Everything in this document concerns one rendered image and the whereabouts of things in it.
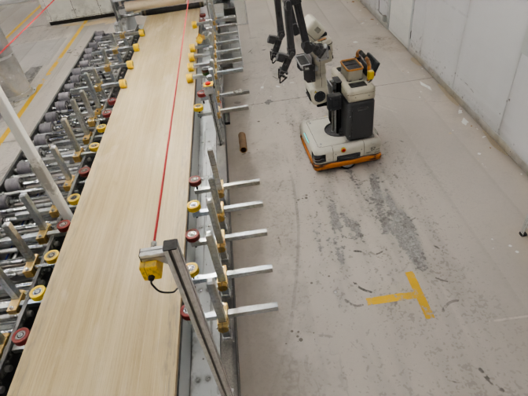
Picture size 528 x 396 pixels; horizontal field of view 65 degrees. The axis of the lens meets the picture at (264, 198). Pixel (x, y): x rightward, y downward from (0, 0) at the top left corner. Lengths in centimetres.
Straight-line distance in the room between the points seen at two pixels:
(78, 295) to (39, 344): 28
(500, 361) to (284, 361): 130
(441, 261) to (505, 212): 79
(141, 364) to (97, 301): 46
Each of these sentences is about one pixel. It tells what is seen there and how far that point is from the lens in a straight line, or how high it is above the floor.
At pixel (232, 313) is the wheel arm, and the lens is 206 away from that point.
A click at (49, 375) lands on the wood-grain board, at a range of 214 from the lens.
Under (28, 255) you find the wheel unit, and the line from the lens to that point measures 271.
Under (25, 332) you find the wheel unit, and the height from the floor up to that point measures 91.
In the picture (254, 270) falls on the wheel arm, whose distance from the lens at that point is 221.
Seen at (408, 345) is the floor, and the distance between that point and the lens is 295.
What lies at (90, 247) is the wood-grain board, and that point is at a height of 90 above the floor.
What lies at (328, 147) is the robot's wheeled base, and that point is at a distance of 397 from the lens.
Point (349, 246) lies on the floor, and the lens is 341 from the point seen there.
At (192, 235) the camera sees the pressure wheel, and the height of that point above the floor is 90.
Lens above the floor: 252
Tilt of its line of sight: 40 degrees down
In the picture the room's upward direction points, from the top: 9 degrees counter-clockwise
